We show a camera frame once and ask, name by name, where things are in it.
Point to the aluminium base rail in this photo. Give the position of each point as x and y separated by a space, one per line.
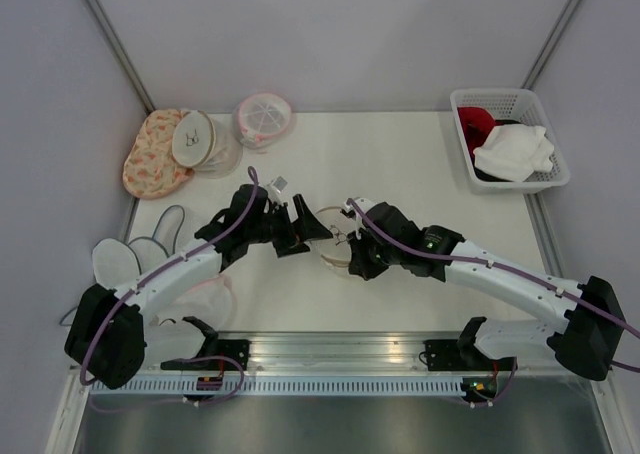
172 349

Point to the red garment in basket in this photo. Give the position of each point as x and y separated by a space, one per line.
477 124

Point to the beige cylindrical mesh laundry bag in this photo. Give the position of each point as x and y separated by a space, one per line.
205 145

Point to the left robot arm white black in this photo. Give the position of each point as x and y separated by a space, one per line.
107 334

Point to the white grey-trimmed mesh laundry bag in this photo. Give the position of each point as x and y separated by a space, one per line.
115 262

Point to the white slotted cable duct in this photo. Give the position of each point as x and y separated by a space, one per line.
292 385

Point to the white bra in basket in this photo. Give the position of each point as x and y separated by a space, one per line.
537 149

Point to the white plastic basket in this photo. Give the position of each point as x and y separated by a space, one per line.
518 106

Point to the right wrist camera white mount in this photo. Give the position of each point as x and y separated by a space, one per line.
355 208

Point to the pink trimmed mesh laundry bag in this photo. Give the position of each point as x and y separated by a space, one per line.
261 119

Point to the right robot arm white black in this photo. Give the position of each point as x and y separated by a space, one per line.
579 325

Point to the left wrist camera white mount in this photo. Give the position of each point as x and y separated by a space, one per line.
276 189

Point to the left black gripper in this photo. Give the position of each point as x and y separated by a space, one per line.
305 229

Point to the beige round mesh laundry bag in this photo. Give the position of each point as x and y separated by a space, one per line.
335 252

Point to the floral peach laundry bag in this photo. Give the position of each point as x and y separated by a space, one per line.
150 170

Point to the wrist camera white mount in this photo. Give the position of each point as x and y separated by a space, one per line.
276 189
355 208

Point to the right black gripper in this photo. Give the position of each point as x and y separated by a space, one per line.
359 264

